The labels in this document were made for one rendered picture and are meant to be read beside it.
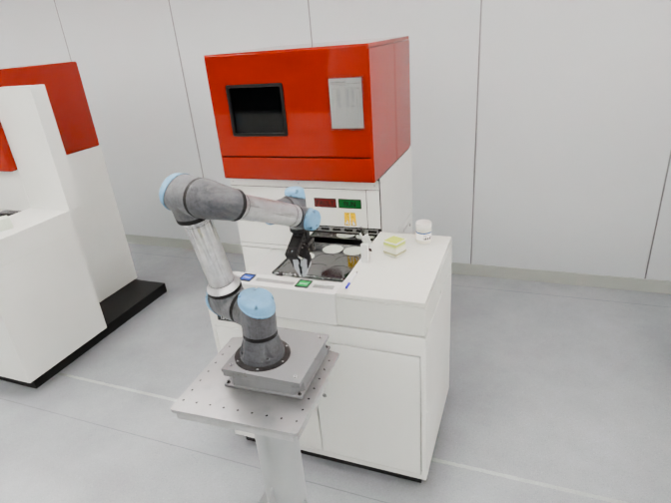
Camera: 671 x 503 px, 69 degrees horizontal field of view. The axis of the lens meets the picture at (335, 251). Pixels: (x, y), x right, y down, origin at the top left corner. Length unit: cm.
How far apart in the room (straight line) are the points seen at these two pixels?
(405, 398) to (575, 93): 237
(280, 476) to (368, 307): 70
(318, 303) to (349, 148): 75
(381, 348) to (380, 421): 37
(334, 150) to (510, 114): 169
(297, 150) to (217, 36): 211
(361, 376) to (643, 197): 248
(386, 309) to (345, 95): 95
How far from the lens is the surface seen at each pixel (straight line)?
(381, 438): 224
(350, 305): 187
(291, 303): 198
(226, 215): 141
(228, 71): 246
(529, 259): 398
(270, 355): 165
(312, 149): 233
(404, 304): 180
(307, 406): 159
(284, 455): 192
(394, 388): 203
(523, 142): 369
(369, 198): 235
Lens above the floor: 188
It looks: 24 degrees down
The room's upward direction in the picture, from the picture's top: 5 degrees counter-clockwise
